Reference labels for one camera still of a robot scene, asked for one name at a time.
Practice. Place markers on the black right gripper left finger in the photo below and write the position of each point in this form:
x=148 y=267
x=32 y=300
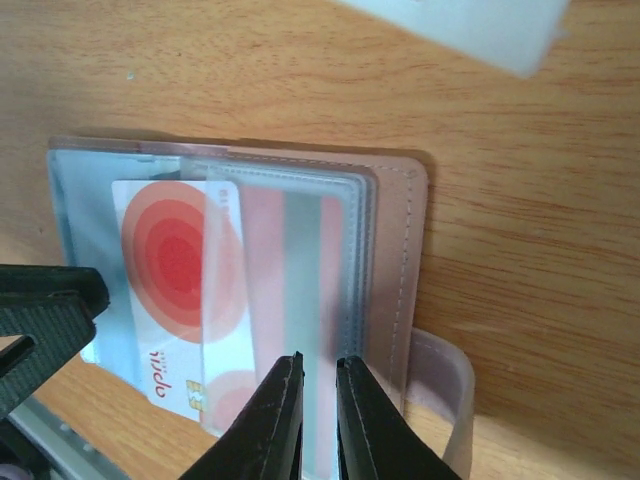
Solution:
x=265 y=440

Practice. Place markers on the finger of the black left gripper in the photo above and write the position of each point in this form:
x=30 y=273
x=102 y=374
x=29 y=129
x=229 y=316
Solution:
x=32 y=285
x=47 y=331

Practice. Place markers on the white storage bin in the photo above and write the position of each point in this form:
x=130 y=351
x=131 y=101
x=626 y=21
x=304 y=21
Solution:
x=512 y=35

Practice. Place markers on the aluminium front rail frame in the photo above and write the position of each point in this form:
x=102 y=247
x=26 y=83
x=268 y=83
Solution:
x=36 y=444

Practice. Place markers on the white red circles card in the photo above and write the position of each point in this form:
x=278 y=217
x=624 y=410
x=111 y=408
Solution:
x=183 y=250

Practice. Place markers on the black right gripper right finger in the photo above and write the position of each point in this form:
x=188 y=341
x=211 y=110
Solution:
x=374 y=441

